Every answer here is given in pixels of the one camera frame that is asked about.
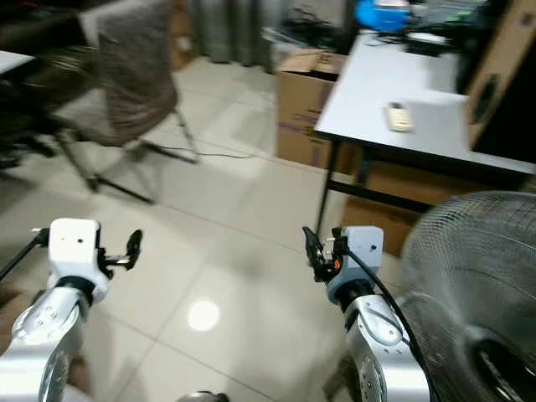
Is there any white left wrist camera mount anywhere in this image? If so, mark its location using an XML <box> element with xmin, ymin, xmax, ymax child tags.
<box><xmin>48</xmin><ymin>218</ymin><xmax>111</xmax><ymax>302</ymax></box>

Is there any white table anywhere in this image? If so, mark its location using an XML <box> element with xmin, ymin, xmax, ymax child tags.
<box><xmin>0</xmin><ymin>50</ymin><xmax>36</xmax><ymax>75</ymax></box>

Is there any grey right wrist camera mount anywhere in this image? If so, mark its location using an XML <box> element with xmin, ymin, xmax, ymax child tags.
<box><xmin>327</xmin><ymin>225</ymin><xmax>384</xmax><ymax>304</ymax></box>

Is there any grey curtain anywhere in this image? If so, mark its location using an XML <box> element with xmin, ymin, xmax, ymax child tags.
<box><xmin>191</xmin><ymin>0</ymin><xmax>281</xmax><ymax>66</ymax></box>

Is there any wooden panel with round hole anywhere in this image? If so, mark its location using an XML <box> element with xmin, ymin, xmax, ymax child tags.
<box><xmin>463</xmin><ymin>0</ymin><xmax>536</xmax><ymax>153</ymax></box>

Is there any black office chair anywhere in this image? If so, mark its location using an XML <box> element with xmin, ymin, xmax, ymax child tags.
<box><xmin>0</xmin><ymin>71</ymin><xmax>68</xmax><ymax>168</ymax></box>

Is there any grey wire-guard floor fan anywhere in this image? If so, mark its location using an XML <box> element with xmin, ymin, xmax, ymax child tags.
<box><xmin>398</xmin><ymin>191</ymin><xmax>536</xmax><ymax>402</ymax></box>

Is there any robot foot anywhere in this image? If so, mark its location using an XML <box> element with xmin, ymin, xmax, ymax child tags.
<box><xmin>176</xmin><ymin>390</ymin><xmax>229</xmax><ymax>402</ymax></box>

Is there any grey table with black legs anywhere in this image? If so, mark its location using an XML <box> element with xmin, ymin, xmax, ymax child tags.
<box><xmin>312</xmin><ymin>29</ymin><xmax>536</xmax><ymax>235</ymax></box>

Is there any thin black floor cable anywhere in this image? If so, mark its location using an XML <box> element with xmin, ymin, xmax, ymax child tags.
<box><xmin>159</xmin><ymin>142</ymin><xmax>277</xmax><ymax>162</ymax></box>

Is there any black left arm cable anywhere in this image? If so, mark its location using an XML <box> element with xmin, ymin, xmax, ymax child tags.
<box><xmin>0</xmin><ymin>228</ymin><xmax>51</xmax><ymax>281</ymax></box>

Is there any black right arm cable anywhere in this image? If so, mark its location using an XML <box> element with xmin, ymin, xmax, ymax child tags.
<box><xmin>343</xmin><ymin>247</ymin><xmax>428</xmax><ymax>369</ymax></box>

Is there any beige remote control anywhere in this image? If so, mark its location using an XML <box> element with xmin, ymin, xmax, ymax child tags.
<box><xmin>384</xmin><ymin>101</ymin><xmax>416</xmax><ymax>133</ymax></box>

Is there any plain flat cardboard box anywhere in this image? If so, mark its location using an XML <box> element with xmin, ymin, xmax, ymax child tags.
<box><xmin>339</xmin><ymin>161</ymin><xmax>536</xmax><ymax>252</ymax></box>

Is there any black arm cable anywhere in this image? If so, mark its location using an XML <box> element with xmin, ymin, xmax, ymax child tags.
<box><xmin>0</xmin><ymin>228</ymin><xmax>51</xmax><ymax>281</ymax></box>
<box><xmin>343</xmin><ymin>247</ymin><xmax>428</xmax><ymax>369</ymax></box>

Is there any black device with white top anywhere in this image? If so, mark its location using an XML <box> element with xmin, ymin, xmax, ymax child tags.
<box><xmin>409</xmin><ymin>29</ymin><xmax>453</xmax><ymax>55</ymax></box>

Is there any open printed cardboard box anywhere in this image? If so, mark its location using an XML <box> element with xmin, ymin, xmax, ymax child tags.
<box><xmin>274</xmin><ymin>48</ymin><xmax>348</xmax><ymax>171</ymax></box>

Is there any blue round object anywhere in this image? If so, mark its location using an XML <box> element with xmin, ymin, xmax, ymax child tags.
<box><xmin>353</xmin><ymin>0</ymin><xmax>413</xmax><ymax>34</ymax></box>

